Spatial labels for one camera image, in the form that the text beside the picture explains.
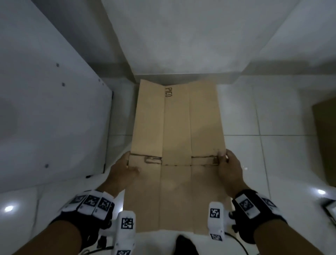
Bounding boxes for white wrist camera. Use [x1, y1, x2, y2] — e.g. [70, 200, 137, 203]
[110, 210, 137, 255]
[208, 201, 224, 242]

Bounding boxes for person's black shoe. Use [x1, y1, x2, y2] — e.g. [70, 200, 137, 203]
[175, 234, 198, 255]

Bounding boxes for person's right hand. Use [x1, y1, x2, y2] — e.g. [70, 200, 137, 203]
[217, 149, 250, 199]

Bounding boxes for open brown carton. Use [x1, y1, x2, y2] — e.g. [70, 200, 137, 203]
[311, 97, 336, 188]

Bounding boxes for person's left forearm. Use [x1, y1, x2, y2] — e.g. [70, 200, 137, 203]
[10, 219, 87, 255]

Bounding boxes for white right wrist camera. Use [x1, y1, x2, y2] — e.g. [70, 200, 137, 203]
[208, 201, 224, 242]

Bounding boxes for black camera cable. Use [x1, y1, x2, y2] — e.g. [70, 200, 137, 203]
[223, 230, 253, 255]
[81, 236, 114, 255]

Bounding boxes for black left wristband white markers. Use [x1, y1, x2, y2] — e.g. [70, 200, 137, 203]
[50, 190, 116, 248]

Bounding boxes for person's left hand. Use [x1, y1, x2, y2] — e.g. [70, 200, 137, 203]
[96, 151, 141, 199]

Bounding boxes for green-lined brown cardboard box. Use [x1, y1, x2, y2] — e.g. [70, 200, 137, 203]
[125, 79, 233, 236]

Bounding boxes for black wristband white markers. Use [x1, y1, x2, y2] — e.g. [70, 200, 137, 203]
[50, 190, 116, 248]
[231, 189, 288, 245]

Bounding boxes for black right wristband white markers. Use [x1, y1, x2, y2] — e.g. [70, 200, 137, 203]
[231, 189, 288, 245]

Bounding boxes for white table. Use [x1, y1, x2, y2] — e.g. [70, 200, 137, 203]
[0, 0, 114, 194]

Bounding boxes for person's right forearm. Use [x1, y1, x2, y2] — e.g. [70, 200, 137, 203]
[253, 219, 329, 255]

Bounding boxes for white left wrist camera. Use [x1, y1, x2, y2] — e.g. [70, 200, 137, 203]
[110, 210, 137, 255]

